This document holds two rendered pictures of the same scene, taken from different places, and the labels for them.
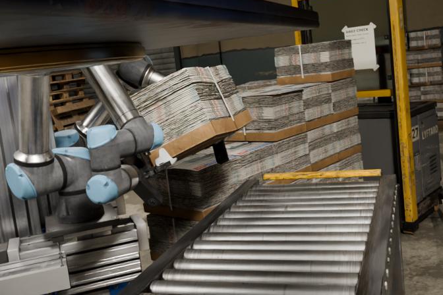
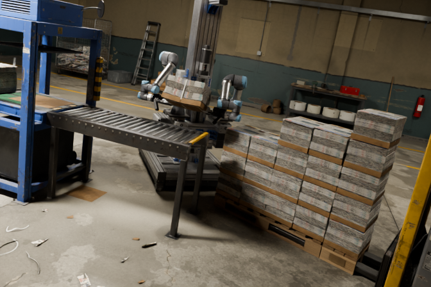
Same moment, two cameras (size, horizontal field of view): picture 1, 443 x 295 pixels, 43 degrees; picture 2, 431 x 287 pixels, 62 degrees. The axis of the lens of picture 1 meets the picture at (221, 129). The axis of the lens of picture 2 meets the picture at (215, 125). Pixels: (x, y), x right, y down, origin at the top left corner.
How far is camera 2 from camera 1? 380 cm
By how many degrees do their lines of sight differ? 83
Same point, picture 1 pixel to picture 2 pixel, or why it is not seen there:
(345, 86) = (369, 150)
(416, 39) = not seen: outside the picture
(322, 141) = (322, 169)
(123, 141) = (144, 86)
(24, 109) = not seen: hidden behind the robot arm
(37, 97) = not seen: hidden behind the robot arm
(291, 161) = (287, 162)
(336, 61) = (363, 127)
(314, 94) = (326, 137)
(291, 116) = (295, 138)
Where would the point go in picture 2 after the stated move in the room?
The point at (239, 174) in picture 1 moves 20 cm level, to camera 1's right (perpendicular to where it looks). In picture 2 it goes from (246, 143) to (249, 150)
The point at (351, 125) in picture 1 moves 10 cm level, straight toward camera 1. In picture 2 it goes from (366, 180) to (353, 178)
